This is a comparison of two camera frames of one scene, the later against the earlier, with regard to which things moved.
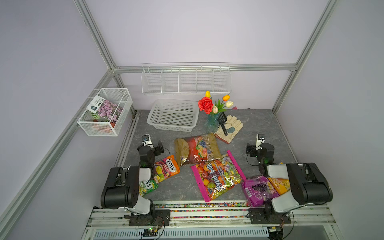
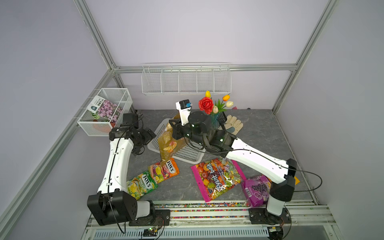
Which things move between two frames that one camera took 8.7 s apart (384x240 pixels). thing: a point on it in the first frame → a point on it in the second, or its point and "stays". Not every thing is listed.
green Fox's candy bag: x=146 y=186 stays
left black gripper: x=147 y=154 → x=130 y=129
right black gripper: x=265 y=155 → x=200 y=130
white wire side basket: x=105 y=113 stays
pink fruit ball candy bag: x=214 y=177 stays
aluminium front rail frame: x=212 y=220 stays
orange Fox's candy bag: x=165 y=168 stays
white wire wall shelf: x=186 y=78 stays
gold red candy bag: x=204 y=148 → x=166 y=144
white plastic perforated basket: x=174 y=115 → x=188 y=152
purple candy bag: x=258 y=190 stays
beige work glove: x=233 y=126 stays
